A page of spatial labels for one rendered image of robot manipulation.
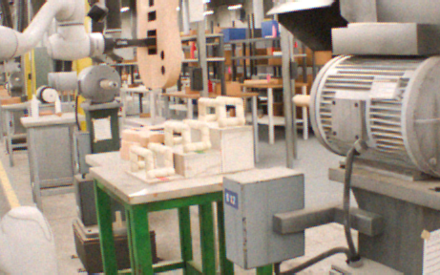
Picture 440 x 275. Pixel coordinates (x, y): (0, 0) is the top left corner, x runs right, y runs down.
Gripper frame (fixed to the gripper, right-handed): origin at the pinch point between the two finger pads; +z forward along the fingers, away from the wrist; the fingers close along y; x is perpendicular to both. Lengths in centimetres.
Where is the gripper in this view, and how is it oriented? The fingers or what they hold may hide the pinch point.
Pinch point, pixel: (151, 42)
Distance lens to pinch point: 220.1
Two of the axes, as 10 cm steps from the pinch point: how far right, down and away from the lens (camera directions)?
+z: 8.7, -1.0, 4.8
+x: -0.4, -9.9, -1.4
